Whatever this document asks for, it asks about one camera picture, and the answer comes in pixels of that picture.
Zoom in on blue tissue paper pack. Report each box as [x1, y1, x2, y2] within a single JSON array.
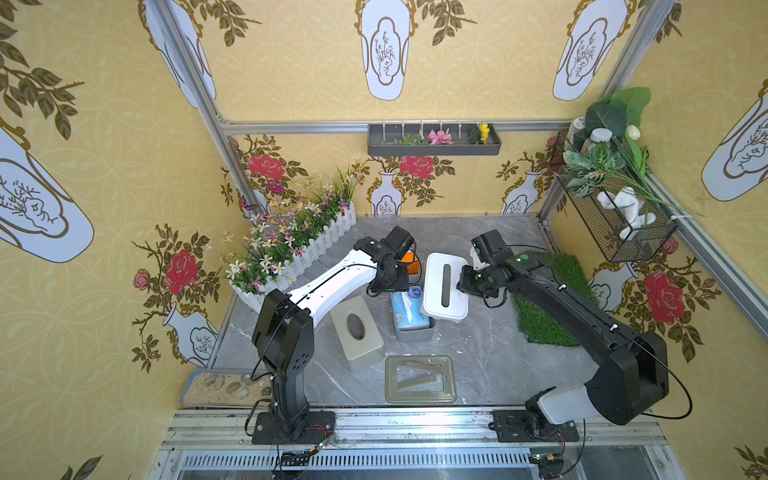
[[391, 286, 430, 331]]

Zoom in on white tissue box lid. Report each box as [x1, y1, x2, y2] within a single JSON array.
[[421, 252, 469, 323]]

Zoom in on grey tissue box base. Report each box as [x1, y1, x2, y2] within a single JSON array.
[[394, 317, 436, 343]]

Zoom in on beige tissue box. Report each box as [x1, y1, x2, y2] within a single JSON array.
[[331, 296, 384, 371]]

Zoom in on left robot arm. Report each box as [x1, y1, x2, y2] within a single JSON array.
[[246, 226, 415, 445]]

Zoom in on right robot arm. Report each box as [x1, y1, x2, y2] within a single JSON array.
[[457, 230, 669, 428]]

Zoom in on orange tissue pack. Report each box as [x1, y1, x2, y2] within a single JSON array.
[[401, 251, 421, 276]]

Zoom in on green artificial grass mat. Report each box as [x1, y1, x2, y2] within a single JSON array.
[[514, 252, 598, 348]]

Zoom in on white fence flower planter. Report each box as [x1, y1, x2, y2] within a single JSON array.
[[226, 166, 362, 310]]

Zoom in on pink artificial flower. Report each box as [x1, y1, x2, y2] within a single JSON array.
[[427, 130, 453, 146]]

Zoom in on yellow artificial flower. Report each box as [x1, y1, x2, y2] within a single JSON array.
[[478, 123, 490, 144]]

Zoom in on green artificial leaf plant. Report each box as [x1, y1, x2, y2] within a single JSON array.
[[563, 87, 695, 215]]

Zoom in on sand tray with stones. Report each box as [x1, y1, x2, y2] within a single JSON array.
[[180, 369, 273, 408]]

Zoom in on grey wall shelf tray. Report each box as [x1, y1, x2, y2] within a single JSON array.
[[367, 121, 502, 157]]

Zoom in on olive green frame tray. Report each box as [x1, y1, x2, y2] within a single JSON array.
[[385, 355, 457, 405]]

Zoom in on black wire wall basket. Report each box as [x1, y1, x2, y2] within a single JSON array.
[[558, 174, 678, 263]]

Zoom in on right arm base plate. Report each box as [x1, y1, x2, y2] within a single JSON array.
[[488, 409, 580, 443]]

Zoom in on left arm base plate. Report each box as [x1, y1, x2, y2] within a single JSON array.
[[251, 410, 336, 445]]

